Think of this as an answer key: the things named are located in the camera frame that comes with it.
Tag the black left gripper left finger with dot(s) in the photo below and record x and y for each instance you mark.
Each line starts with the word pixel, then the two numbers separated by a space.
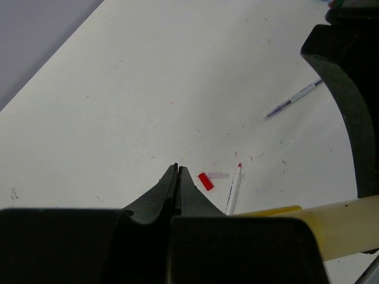
pixel 68 245

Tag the red pen cap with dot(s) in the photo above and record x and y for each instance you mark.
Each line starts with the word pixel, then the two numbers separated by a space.
pixel 206 178

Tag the purple ballpoint pen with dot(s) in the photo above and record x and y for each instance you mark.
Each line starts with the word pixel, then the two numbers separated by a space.
pixel 293 99

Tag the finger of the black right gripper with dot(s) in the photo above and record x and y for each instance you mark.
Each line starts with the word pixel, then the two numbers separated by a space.
pixel 346 59

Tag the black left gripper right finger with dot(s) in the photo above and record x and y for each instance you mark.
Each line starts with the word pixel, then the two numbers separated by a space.
pixel 207 247

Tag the white pen with red tip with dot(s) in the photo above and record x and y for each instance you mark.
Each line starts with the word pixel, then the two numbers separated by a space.
pixel 234 190

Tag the yellow marker pen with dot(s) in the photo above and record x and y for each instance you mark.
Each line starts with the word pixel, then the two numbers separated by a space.
pixel 340 229

